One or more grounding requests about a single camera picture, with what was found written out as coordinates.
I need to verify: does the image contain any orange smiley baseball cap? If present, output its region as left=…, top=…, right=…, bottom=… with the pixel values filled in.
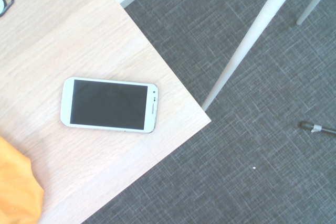
left=0, top=136, right=45, bottom=224

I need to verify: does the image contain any white smartphone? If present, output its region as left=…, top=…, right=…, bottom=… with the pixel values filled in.
left=59, top=76, right=159, bottom=134

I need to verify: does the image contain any white coat rack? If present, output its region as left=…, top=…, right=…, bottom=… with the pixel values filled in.
left=165, top=0, right=336, bottom=112

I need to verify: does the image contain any round white key fob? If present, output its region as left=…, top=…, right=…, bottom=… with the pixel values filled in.
left=0, top=0, right=14, bottom=18

